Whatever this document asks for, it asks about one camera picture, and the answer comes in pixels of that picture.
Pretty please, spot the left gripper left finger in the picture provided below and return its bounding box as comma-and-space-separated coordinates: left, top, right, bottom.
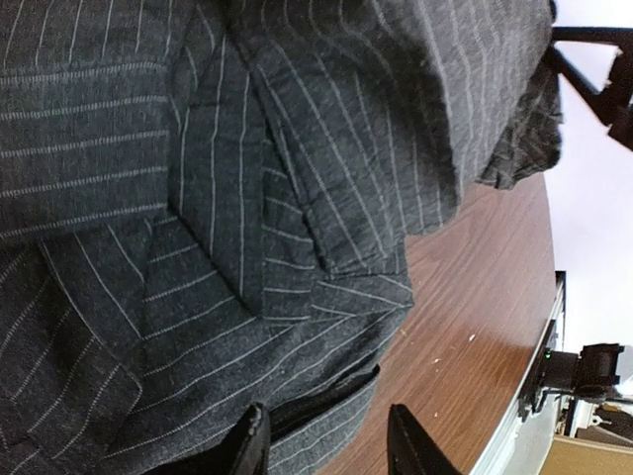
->
225, 403, 271, 475

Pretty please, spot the front aluminium rail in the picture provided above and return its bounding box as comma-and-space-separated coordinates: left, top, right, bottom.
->
471, 271, 566, 475

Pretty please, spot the dark grey pinstriped shirt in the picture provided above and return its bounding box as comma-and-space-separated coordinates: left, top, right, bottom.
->
1, 1, 560, 474

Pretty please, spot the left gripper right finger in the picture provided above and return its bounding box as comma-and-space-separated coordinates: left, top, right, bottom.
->
387, 404, 461, 475

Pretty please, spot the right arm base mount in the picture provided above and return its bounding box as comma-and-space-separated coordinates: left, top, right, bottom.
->
517, 343, 632, 422

